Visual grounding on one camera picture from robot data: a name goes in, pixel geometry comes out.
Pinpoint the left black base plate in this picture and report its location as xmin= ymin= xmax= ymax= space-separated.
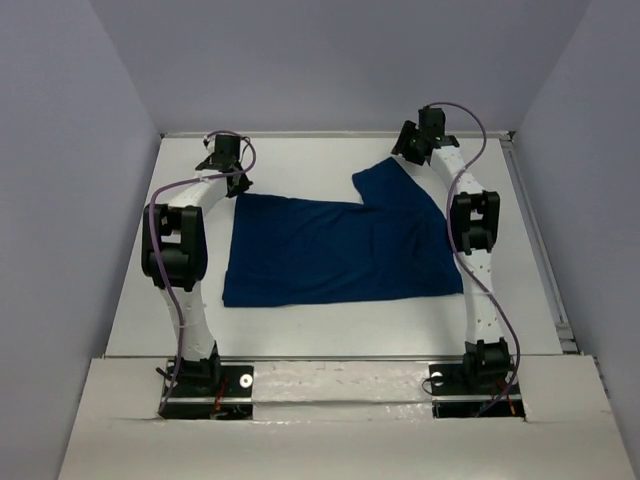
xmin=156 ymin=360 xmax=255 ymax=421

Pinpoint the aluminium rail front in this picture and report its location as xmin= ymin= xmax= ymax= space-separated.
xmin=100 ymin=351 xmax=584 ymax=363

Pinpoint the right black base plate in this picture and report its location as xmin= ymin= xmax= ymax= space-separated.
xmin=421 ymin=363 xmax=526 ymax=419

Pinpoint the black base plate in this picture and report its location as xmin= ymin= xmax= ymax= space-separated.
xmin=156 ymin=360 xmax=255 ymax=421
xmin=421 ymin=363 xmax=526 ymax=419

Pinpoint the blue t shirt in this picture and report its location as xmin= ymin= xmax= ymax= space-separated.
xmin=222 ymin=158 xmax=463 ymax=308

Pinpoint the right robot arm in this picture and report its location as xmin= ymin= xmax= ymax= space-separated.
xmin=392 ymin=102 xmax=513 ymax=401

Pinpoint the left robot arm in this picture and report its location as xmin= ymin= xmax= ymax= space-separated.
xmin=141 ymin=130 xmax=257 ymax=401

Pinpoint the aluminium rail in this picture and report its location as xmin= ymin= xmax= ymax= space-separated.
xmin=100 ymin=351 xmax=584 ymax=363
xmin=160 ymin=130 xmax=513 ymax=141

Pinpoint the aluminium rail back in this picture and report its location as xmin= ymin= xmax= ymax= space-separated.
xmin=160 ymin=130 xmax=513 ymax=141

